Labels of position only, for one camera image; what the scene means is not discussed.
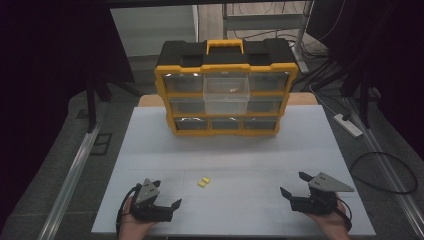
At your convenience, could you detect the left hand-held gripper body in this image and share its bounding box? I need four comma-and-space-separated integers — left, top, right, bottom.
129, 178, 174, 223

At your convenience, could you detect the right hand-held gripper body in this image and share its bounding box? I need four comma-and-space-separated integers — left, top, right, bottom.
290, 171, 355, 216

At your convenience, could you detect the clear plastic drawer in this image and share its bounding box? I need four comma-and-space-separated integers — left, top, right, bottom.
202, 72, 251, 116

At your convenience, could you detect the yellow black drawer organizer case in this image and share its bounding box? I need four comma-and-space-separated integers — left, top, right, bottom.
154, 38, 300, 137

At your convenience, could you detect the person's right hand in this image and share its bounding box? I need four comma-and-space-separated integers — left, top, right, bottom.
306, 194, 352, 240

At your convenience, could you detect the person's left hand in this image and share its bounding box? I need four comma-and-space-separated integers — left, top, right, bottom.
118, 196, 160, 239

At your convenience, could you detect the white power strip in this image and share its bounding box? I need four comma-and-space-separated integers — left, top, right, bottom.
333, 113, 364, 139

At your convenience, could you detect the black tripod stand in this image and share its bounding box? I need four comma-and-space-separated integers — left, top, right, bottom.
339, 74, 382, 130
84, 77, 143, 134

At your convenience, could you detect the grey metal stand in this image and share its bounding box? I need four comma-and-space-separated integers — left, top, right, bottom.
289, 0, 316, 75

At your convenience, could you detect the dark curtain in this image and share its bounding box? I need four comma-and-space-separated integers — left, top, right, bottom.
0, 0, 136, 231
306, 0, 424, 161

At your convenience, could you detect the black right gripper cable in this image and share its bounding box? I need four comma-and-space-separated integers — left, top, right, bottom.
335, 197, 354, 232

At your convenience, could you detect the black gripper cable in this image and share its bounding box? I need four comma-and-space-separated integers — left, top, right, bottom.
335, 197, 354, 232
115, 184, 139, 238

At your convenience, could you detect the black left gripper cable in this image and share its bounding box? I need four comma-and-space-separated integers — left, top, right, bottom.
115, 184, 139, 238

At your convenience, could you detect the metal floor rail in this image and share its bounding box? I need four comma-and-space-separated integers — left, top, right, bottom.
345, 97, 424, 238
37, 122, 102, 240

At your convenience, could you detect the white power cable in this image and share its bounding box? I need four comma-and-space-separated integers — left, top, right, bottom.
309, 83, 338, 117

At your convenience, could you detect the looped black floor cable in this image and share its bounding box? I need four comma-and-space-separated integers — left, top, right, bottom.
348, 151, 419, 196

